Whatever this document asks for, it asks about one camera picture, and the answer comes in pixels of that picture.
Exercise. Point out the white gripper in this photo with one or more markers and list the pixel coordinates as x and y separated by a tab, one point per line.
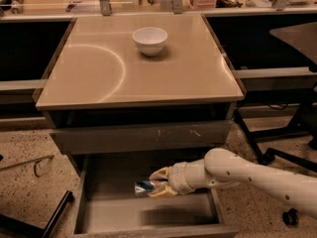
178	179

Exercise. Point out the crushed redbull can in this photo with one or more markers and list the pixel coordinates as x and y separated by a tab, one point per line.
144	187

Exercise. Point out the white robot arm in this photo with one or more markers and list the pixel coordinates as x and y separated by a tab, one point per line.
221	167

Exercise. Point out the open middle drawer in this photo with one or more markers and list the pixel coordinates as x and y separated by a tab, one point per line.
107	206

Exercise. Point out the closed top drawer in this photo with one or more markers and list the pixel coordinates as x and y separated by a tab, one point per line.
142	137

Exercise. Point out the grey drawer cabinet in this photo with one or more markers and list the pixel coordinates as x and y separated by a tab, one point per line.
101	79

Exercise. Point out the thin metal rod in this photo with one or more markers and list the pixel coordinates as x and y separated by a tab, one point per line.
34	162

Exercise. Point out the white ceramic bowl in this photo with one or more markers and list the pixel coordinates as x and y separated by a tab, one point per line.
150	41

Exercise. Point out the black office chair base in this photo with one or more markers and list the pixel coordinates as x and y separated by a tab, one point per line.
278	129

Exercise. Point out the black metal leg left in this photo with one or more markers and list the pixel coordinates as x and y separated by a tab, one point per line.
40	229

